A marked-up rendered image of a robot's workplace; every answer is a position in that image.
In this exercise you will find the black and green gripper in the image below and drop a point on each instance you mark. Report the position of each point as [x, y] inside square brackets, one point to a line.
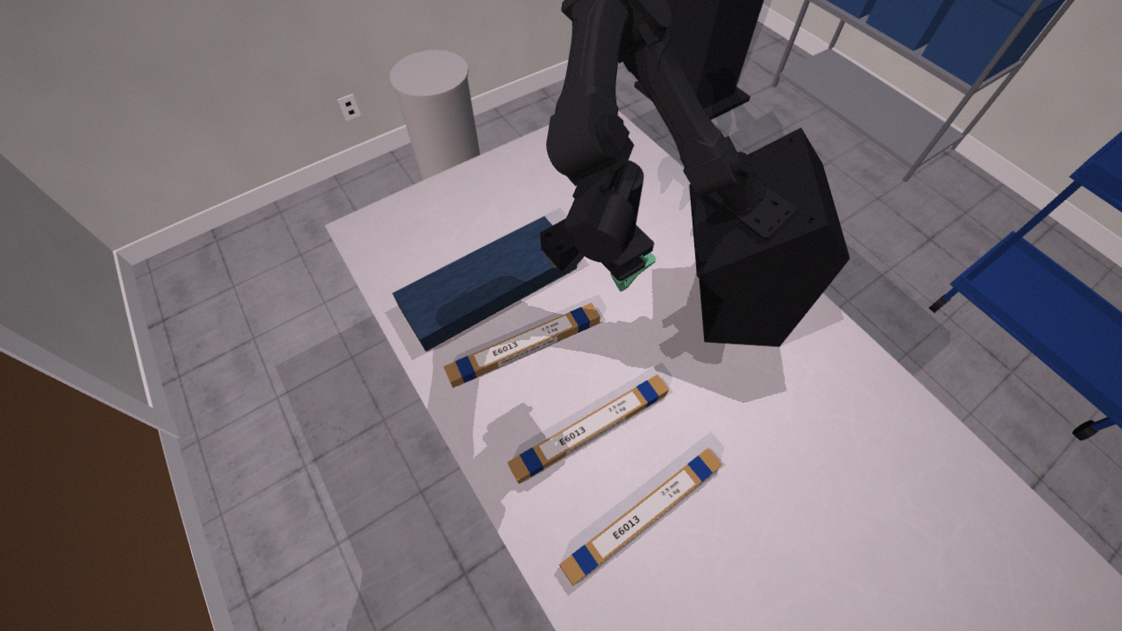
[633, 260]

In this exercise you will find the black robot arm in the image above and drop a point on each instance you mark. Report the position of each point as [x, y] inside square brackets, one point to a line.
[588, 148]

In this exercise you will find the tan box with white label and blue band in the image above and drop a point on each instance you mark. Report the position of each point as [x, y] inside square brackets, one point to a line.
[521, 345]

